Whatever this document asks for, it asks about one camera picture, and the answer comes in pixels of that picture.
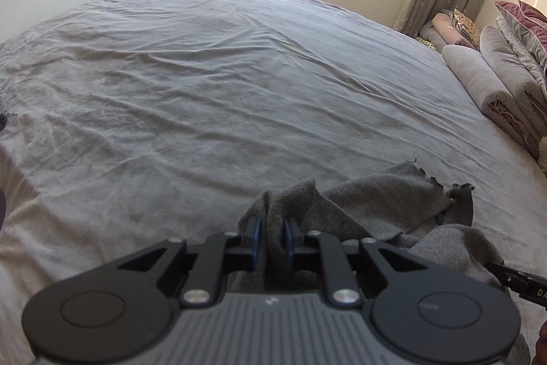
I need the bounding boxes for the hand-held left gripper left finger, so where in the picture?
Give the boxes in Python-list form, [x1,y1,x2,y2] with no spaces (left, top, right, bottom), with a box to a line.
[113,217,262,308]

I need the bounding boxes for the bed with grey sheet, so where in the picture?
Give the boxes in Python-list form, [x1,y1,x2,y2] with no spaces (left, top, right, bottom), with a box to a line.
[0,0,547,365]

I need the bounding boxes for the floral patterned cloth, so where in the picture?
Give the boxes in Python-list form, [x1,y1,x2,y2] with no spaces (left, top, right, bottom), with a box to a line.
[416,37,443,53]

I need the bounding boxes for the pink velvet pillow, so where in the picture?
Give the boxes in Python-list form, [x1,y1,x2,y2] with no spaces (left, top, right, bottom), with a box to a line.
[493,0,547,66]

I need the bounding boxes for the light grey pillow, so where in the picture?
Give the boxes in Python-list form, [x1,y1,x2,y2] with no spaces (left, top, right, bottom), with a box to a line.
[496,16,547,92]

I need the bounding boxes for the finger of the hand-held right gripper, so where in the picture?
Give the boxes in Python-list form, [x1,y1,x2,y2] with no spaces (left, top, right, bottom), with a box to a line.
[489,260,531,298]

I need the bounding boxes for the beige pillows by curtain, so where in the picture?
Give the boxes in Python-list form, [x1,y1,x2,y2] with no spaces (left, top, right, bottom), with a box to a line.
[421,11,479,51]

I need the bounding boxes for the person's right forearm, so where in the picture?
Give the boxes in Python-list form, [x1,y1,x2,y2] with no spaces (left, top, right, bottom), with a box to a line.
[537,320,547,365]

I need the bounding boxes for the grey ruffled knit top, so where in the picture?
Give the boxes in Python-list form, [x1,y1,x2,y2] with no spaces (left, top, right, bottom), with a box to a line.
[228,160,533,365]

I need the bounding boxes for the patterned cushion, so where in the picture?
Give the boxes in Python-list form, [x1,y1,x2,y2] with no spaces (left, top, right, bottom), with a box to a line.
[453,9,481,45]

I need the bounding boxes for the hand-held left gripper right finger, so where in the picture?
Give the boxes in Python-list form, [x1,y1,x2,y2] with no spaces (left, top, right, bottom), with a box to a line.
[283,217,428,308]

